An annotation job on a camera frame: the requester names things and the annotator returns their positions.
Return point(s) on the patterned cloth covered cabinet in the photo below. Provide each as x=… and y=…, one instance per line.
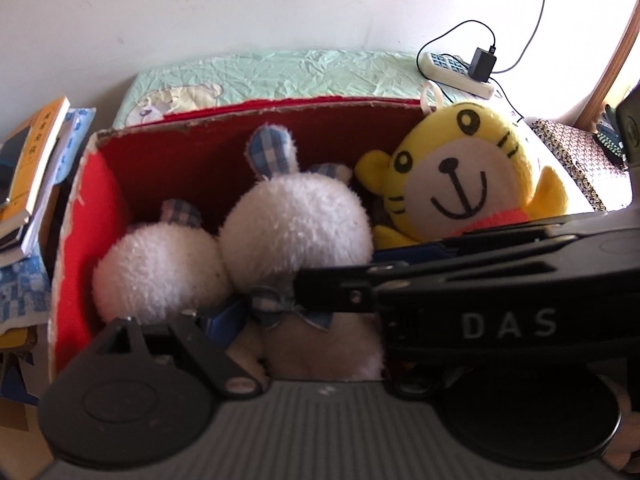
x=604, y=185

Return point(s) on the yellow book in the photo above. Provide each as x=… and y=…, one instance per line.
x=24, y=157

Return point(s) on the cartoon print bed sheet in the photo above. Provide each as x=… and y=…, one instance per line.
x=224, y=80

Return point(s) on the small white plush bunny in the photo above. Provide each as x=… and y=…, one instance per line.
x=158, y=269

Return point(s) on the large white plush bunny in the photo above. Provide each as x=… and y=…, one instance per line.
x=293, y=220

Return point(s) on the white power strip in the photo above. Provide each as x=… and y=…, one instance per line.
x=446, y=70

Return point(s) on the stack of books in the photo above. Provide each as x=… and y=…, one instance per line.
x=26, y=280

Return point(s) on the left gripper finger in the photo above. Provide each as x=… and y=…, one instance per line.
x=197, y=355

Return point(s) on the right hand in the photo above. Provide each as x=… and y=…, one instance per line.
x=623, y=452

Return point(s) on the yellow tiger plush toy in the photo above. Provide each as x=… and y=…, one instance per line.
x=462, y=169

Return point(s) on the red cardboard box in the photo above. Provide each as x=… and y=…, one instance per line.
x=125, y=175

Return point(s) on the black charger adapter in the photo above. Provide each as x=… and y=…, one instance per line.
x=482, y=64

